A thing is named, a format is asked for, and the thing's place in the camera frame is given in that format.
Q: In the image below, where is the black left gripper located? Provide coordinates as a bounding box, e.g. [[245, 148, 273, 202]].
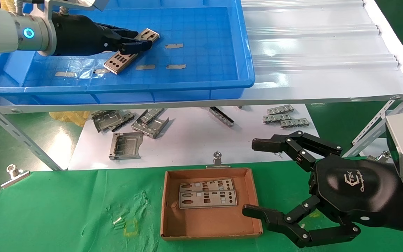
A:
[[51, 13, 152, 56]]

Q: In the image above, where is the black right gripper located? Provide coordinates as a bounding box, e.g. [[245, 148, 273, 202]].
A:
[[242, 131, 403, 248]]

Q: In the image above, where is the blue plastic tray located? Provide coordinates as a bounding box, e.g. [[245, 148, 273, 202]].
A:
[[0, 0, 256, 105]]

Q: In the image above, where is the brown cardboard box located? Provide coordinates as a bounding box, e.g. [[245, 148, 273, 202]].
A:
[[160, 167, 264, 241]]

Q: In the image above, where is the small notched metal strip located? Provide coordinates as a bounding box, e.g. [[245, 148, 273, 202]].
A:
[[267, 105, 295, 115], [280, 119, 310, 129], [263, 114, 292, 124]]

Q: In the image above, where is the white perforated shelf brace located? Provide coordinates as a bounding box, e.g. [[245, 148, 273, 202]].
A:
[[351, 92, 403, 146], [0, 92, 64, 171], [341, 119, 388, 158]]

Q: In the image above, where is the long grey metal strip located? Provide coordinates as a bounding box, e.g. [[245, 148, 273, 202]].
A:
[[208, 107, 235, 127]]

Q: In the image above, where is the white board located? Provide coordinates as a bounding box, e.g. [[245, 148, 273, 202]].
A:
[[68, 104, 320, 171]]

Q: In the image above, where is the white metal shelf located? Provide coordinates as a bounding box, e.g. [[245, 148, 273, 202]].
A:
[[0, 0, 403, 114]]

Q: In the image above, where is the green table cloth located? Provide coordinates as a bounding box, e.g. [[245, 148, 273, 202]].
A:
[[0, 157, 403, 252]]

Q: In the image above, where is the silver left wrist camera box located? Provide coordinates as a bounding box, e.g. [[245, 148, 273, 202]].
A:
[[44, 0, 109, 21]]

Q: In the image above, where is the grey stamped metal bracket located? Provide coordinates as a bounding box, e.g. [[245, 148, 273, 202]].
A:
[[139, 108, 166, 125], [111, 111, 136, 133], [109, 132, 143, 161], [91, 110, 125, 133], [132, 117, 170, 139]]

